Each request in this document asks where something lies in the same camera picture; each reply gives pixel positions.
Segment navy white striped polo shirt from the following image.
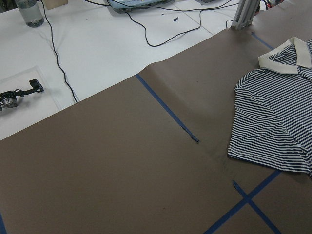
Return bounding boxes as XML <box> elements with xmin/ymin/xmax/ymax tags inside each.
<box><xmin>228</xmin><ymin>37</ymin><xmax>312</xmax><ymax>175</ymax></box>

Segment brown paper table cover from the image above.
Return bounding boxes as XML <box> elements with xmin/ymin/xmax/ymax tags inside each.
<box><xmin>0</xmin><ymin>0</ymin><xmax>312</xmax><ymax>234</ymax></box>

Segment blue teach pendant tablet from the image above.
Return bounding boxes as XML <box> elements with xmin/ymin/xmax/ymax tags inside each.
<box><xmin>107</xmin><ymin>0</ymin><xmax>170</xmax><ymax>13</ymax></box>

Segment clear plastic water bottle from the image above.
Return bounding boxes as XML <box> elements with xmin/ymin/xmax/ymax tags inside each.
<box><xmin>15</xmin><ymin>0</ymin><xmax>44</xmax><ymax>28</ymax></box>

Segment black cable on white table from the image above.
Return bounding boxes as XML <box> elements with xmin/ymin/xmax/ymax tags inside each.
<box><xmin>39</xmin><ymin>0</ymin><xmax>241</xmax><ymax>103</ymax></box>

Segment aluminium frame post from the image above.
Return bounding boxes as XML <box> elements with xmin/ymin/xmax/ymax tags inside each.
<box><xmin>231</xmin><ymin>0</ymin><xmax>260</xmax><ymax>30</ymax></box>

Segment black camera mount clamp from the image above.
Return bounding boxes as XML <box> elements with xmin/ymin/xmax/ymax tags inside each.
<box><xmin>0</xmin><ymin>79</ymin><xmax>44</xmax><ymax>111</ymax></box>

